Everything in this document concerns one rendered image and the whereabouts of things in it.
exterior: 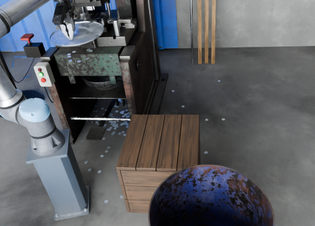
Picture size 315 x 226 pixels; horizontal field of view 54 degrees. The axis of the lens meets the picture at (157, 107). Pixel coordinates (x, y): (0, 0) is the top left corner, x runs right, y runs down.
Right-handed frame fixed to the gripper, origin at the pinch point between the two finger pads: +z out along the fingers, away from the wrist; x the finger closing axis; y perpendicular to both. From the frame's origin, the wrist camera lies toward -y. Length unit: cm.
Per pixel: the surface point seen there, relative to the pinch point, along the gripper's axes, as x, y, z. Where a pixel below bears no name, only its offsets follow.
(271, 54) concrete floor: -125, 135, 80
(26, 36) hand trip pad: 32.7, 12.6, 3.8
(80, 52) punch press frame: 3.4, 14.1, 15.3
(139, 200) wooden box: -37, -45, 69
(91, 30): -7.1, 12.0, 1.3
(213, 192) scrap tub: -73, -54, 48
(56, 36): 10.2, 5.7, 1.6
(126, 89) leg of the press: -23.0, 6.4, 35.3
